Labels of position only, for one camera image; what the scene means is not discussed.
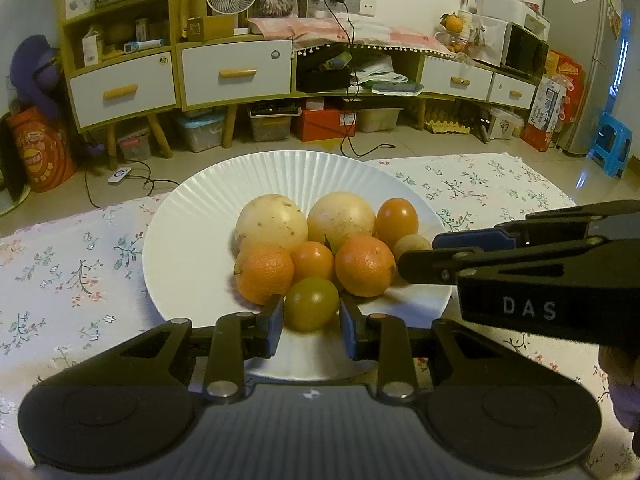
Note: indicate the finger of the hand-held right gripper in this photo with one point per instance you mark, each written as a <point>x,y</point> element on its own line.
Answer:
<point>430,267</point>
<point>470,240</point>

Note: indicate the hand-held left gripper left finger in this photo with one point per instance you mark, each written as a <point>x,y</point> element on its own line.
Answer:
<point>276,327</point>

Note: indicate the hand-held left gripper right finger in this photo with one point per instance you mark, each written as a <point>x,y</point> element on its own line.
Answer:
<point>347,330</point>

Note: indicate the brownish green round fruit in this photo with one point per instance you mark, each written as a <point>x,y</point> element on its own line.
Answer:
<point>410,247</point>

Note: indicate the smooth yellow-green fruit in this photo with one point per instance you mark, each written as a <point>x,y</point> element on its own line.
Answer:
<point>311,305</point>

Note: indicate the orange mandarin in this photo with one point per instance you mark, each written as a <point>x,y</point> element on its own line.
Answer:
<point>264,275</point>
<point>365,265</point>

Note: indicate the small smooth orange fruit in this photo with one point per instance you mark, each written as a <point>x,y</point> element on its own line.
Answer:
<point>312,260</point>

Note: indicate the round yellow pear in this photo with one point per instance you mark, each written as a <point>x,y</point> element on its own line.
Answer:
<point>340,217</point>

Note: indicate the spotted yellow pear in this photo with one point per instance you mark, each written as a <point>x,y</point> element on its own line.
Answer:
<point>270,222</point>

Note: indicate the white ribbed plate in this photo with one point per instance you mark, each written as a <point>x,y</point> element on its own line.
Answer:
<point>200,220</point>

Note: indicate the person's right hand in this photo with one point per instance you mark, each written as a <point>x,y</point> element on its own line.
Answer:
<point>625,385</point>

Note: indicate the yellow egg tray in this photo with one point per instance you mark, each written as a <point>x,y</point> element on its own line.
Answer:
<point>445,127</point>

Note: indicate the pale clear storage box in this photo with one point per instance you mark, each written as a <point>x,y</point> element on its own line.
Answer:
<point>380,120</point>

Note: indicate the blue plastic stool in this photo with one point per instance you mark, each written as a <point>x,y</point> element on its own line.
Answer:
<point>607,145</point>

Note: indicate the small white drawer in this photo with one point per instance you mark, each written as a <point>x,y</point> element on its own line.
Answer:
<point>512,92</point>

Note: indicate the printed carton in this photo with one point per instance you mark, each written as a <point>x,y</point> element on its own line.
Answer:
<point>547,100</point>

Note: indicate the red box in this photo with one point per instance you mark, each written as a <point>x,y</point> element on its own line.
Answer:
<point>320,127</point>

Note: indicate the pile of white papers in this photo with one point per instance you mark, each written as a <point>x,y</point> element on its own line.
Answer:
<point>385,77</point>

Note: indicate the microwave oven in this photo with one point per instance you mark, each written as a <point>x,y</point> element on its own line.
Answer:
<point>525,50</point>

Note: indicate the clear storage box dark contents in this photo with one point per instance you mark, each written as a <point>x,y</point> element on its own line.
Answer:
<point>272,125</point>

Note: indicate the blue-lid storage box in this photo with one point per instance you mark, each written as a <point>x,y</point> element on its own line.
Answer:
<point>200,134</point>

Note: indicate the floral tablecloth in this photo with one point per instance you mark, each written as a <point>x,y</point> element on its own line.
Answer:
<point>75,270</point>

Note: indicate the glass stand with oranges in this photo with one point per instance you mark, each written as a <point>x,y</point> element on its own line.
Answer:
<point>454,25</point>

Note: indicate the black box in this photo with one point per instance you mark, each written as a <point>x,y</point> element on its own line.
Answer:
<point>322,80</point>

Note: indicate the small white floor device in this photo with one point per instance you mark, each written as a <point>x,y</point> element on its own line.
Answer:
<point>119,175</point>

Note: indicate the pink cloth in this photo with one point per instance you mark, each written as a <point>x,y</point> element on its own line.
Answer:
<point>380,35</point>

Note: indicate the wooden cabinet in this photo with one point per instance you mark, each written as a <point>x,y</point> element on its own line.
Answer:
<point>160,135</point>

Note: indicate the small clear storage box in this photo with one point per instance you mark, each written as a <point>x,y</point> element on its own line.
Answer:
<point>135,146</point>

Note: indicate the grey fridge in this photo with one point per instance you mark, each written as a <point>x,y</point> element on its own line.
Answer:
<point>580,35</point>

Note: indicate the white cardboard box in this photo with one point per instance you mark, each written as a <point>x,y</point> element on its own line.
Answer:
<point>510,7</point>

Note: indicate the white drawer round lock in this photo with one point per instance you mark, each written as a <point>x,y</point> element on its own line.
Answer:
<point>235,72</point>

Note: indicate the orange printed bag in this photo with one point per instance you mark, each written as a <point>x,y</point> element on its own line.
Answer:
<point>40,155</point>

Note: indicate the brown cardboard box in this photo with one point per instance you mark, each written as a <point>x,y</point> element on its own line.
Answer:
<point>215,27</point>

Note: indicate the black panel heater white base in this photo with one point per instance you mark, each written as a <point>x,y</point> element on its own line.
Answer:
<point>10,170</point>

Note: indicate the white blue thermometer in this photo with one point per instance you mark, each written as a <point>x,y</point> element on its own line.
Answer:
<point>142,46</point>

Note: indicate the white carton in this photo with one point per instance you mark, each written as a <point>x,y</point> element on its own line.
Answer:
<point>91,50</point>

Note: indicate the purple plush toy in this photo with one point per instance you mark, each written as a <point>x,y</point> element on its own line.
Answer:
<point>37,75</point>

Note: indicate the wall socket strip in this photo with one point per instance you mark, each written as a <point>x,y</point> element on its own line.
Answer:
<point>357,4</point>

